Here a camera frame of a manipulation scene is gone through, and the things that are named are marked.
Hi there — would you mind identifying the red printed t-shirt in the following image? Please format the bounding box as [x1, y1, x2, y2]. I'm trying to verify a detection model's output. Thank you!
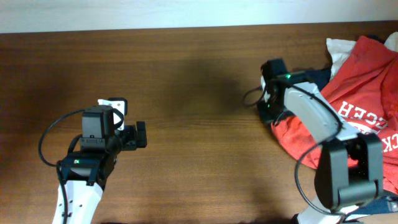
[271, 35, 398, 195]

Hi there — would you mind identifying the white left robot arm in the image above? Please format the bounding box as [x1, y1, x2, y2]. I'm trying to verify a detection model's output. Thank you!
[52, 121, 147, 224]

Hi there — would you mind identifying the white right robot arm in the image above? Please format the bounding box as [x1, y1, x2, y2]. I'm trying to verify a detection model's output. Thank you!
[261, 72, 384, 223]

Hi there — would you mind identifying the dark navy garment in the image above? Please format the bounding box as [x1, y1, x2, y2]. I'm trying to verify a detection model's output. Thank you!
[257, 69, 331, 125]

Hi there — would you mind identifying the white printed t-shirt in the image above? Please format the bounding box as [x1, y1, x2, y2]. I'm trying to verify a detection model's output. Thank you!
[326, 32, 397, 81]

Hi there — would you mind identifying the dark blue folded garment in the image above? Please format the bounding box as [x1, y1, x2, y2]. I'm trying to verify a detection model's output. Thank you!
[346, 191, 397, 220]

